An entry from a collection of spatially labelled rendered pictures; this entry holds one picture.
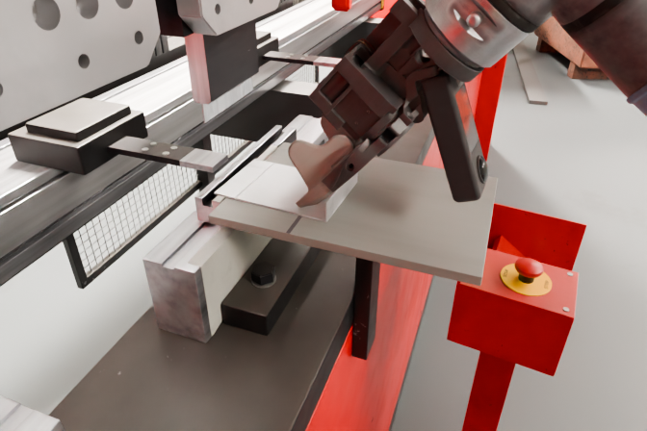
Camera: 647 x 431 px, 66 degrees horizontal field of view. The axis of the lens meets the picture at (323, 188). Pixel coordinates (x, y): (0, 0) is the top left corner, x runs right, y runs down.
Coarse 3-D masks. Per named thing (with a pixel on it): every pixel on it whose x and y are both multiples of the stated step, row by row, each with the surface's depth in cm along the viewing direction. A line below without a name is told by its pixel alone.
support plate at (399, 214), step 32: (288, 160) 59; (384, 160) 59; (352, 192) 53; (384, 192) 53; (416, 192) 53; (448, 192) 53; (224, 224) 49; (256, 224) 48; (288, 224) 48; (320, 224) 48; (352, 224) 48; (384, 224) 48; (416, 224) 48; (448, 224) 48; (480, 224) 48; (352, 256) 45; (384, 256) 44; (416, 256) 44; (448, 256) 44; (480, 256) 44
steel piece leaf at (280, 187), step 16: (272, 176) 56; (288, 176) 56; (256, 192) 53; (272, 192) 53; (288, 192) 53; (304, 192) 53; (336, 192) 49; (272, 208) 50; (288, 208) 50; (304, 208) 50; (320, 208) 50; (336, 208) 50
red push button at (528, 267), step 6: (522, 258) 74; (528, 258) 74; (516, 264) 73; (522, 264) 73; (528, 264) 72; (534, 264) 73; (540, 264) 73; (522, 270) 72; (528, 270) 71; (534, 270) 71; (540, 270) 72; (522, 276) 73; (528, 276) 71; (534, 276) 71; (528, 282) 73
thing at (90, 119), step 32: (32, 128) 60; (64, 128) 59; (96, 128) 61; (128, 128) 65; (32, 160) 61; (64, 160) 59; (96, 160) 60; (160, 160) 59; (192, 160) 58; (224, 160) 59
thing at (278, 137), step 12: (276, 132) 67; (288, 132) 66; (264, 144) 64; (276, 144) 63; (252, 156) 61; (228, 168) 58; (240, 168) 59; (216, 180) 55; (228, 180) 57; (204, 192) 53; (204, 204) 53; (216, 204) 52; (204, 216) 53
